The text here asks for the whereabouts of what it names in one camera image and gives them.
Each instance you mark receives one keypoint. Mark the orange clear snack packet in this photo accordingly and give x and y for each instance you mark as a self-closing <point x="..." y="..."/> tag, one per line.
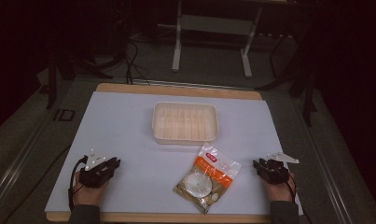
<point x="204" y="183"/>

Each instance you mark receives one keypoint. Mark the person's left hand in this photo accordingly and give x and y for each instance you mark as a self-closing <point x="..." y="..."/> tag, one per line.
<point x="89" y="195"/>

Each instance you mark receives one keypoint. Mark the black floor bracket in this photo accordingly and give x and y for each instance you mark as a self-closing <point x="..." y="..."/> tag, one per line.
<point x="64" y="115"/>

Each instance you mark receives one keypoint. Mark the black tripod stand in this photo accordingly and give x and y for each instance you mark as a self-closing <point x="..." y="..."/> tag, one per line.
<point x="302" y="81"/>
<point x="70" y="67"/>

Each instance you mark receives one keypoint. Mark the person's right hand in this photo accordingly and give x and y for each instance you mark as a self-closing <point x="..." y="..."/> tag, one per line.
<point x="280" y="191"/>

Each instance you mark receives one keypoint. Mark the white metal stand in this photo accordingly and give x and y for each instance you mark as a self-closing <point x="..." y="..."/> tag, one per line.
<point x="218" y="25"/>

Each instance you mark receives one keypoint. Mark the white plastic basket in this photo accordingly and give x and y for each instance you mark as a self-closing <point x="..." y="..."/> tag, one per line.
<point x="185" y="123"/>

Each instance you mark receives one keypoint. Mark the metal floor rail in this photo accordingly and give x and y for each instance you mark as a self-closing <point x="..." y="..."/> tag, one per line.
<point x="327" y="174"/>
<point x="17" y="168"/>

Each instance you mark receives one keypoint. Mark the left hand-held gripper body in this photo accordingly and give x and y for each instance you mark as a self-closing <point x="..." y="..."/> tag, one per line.
<point x="94" y="178"/>

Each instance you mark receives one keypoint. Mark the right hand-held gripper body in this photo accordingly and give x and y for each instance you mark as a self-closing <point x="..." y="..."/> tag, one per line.
<point x="277" y="172"/>

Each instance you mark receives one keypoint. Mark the white table mat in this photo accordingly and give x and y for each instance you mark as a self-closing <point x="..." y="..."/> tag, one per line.
<point x="129" y="130"/>

